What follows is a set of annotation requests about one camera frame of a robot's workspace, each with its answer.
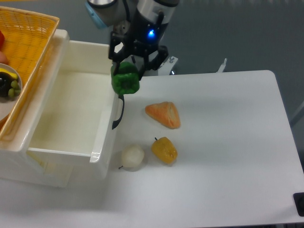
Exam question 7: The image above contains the yellow woven basket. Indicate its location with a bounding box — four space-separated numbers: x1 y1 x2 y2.
0 6 60 139

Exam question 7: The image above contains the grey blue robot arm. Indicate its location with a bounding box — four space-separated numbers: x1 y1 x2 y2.
85 0 179 77

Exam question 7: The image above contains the orange triangular bread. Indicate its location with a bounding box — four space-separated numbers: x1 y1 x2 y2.
145 102 181 129

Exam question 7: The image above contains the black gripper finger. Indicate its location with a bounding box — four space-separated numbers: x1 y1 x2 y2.
139 46 169 81
108 31 126 75

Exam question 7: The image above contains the white pear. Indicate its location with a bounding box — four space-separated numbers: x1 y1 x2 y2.
118 144 145 171

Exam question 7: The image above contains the yellow bell pepper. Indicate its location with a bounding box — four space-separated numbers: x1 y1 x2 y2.
151 137 178 164

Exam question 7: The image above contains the white metal table bracket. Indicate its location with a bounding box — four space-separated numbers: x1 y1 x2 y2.
157 56 179 76

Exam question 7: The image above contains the black drawer handle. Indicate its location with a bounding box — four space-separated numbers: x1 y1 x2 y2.
112 95 125 130

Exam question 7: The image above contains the black object at table edge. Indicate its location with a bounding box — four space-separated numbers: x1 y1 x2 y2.
293 192 304 217

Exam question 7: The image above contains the green bell pepper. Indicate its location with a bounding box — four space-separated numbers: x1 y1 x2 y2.
111 62 140 95

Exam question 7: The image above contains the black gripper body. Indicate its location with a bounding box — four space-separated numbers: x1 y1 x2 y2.
123 9 168 59

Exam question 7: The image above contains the peach fruit in basket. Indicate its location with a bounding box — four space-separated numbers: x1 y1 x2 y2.
0 52 8 65

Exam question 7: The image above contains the white drawer cabinet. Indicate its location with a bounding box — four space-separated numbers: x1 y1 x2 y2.
0 29 73 188

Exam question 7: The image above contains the red fruit in basket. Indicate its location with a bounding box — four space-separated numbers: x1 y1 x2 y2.
0 31 5 48

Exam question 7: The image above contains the open upper white drawer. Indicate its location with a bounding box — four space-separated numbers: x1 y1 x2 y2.
29 41 122 179

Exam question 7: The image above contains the white plate with food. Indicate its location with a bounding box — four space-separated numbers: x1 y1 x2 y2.
0 63 23 121

